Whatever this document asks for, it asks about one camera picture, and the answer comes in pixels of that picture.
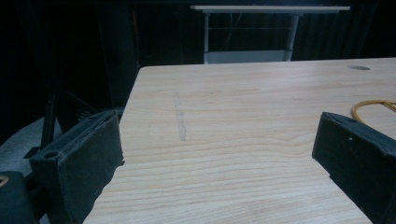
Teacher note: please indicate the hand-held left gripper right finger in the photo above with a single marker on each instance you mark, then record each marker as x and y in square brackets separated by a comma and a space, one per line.
[358, 161]

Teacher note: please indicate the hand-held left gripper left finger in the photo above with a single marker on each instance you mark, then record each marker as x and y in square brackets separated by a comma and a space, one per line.
[77, 165]

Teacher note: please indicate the black tripod stand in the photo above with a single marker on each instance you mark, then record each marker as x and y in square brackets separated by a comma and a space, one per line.
[49, 124]

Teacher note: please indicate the yellow rubber band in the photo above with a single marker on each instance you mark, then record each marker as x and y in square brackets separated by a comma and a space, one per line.
[361, 107]

